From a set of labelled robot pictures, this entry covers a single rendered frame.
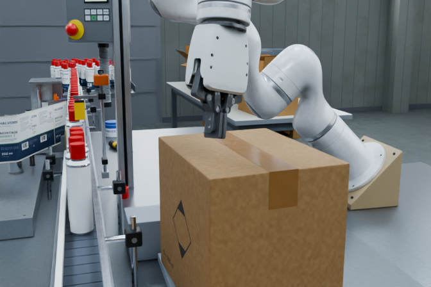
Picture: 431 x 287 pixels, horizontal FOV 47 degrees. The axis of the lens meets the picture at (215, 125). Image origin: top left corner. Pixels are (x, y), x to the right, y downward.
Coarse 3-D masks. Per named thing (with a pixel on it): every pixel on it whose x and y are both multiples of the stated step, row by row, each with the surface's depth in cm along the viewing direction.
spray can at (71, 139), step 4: (72, 136) 113; (76, 136) 113; (80, 136) 113; (68, 140) 112; (72, 140) 112; (76, 140) 112; (80, 140) 112; (68, 156) 112; (68, 160) 112; (68, 200) 114; (68, 204) 115; (68, 208) 116
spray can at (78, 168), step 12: (72, 144) 106; (84, 144) 107; (72, 156) 106; (84, 156) 107; (72, 168) 106; (84, 168) 106; (72, 180) 106; (84, 180) 107; (72, 192) 107; (84, 192) 107; (72, 204) 107; (84, 204) 108; (72, 216) 108; (84, 216) 108; (72, 228) 109; (84, 228) 108
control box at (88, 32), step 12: (72, 0) 147; (108, 0) 143; (72, 12) 148; (84, 24) 148; (96, 24) 146; (108, 24) 145; (72, 36) 149; (84, 36) 148; (96, 36) 147; (108, 36) 146
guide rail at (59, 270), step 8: (64, 152) 166; (64, 160) 157; (64, 168) 148; (64, 176) 140; (64, 184) 133; (64, 192) 126; (64, 200) 121; (64, 208) 115; (64, 216) 111; (64, 224) 106; (64, 232) 104; (64, 240) 102; (56, 256) 91; (56, 264) 88; (56, 272) 85; (56, 280) 83
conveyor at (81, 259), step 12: (72, 240) 106; (84, 240) 106; (96, 240) 106; (72, 252) 100; (84, 252) 100; (96, 252) 100; (72, 264) 96; (84, 264) 96; (96, 264) 96; (72, 276) 91; (84, 276) 91; (96, 276) 91
